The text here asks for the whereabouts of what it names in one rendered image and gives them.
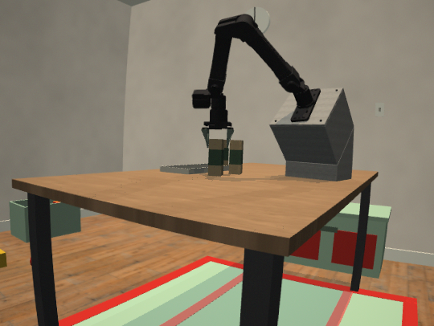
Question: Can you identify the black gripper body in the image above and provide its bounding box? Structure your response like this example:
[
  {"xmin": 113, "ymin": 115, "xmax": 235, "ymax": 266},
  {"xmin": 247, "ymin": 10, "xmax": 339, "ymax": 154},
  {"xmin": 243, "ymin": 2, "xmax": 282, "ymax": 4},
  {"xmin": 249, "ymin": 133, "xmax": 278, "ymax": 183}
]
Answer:
[{"xmin": 204, "ymin": 108, "xmax": 231, "ymax": 129}]

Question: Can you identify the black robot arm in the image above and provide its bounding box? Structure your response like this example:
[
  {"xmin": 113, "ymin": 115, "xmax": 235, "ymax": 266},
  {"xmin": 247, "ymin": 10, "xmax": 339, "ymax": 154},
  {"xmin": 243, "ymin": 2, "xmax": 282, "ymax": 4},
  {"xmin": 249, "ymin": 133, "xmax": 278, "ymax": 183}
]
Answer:
[{"xmin": 192, "ymin": 14, "xmax": 321, "ymax": 122}]

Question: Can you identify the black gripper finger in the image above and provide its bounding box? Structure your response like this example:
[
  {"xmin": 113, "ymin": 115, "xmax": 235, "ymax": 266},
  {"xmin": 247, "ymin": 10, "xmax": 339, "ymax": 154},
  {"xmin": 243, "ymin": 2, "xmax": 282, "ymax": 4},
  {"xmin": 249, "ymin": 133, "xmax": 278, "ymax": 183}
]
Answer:
[
  {"xmin": 227, "ymin": 128, "xmax": 234, "ymax": 149},
  {"xmin": 201, "ymin": 128, "xmax": 209, "ymax": 148}
]

